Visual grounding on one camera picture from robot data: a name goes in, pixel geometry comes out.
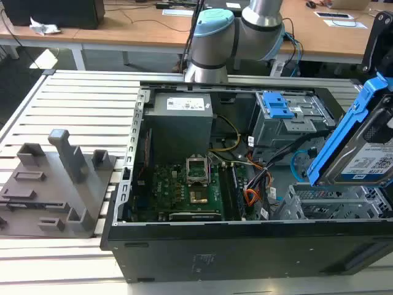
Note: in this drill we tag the hard disk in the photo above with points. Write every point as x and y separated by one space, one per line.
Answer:
362 144

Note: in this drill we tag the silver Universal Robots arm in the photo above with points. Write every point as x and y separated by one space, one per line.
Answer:
215 37

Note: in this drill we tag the blue disk bay latch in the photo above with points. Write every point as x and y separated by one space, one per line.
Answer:
277 106

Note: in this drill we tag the metal disk bay cage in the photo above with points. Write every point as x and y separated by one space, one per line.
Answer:
291 126

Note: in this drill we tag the black RAM slot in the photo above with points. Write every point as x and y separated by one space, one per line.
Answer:
226 190

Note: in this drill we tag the white paper sheet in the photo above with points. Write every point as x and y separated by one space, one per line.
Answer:
178 12
345 24

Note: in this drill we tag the grey power supply unit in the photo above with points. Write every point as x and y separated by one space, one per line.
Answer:
179 123

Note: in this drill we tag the wooden office desk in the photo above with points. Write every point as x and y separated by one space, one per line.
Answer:
153 27

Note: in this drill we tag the CPU socket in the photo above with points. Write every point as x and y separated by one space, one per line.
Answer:
198 197

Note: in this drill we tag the green motherboard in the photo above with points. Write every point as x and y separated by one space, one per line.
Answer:
184 193

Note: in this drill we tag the black open PC case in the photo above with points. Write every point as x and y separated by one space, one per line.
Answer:
233 246

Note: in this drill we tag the black graphics card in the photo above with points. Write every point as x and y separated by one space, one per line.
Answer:
195 215

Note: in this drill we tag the black box on desk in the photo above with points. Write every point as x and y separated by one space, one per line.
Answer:
52 12

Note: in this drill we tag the crumpled white paper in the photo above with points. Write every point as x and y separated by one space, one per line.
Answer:
43 27

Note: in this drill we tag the grey parts rack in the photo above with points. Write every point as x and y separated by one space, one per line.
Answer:
52 190

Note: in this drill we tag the metal rear expansion bracket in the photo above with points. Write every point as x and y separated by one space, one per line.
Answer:
331 202

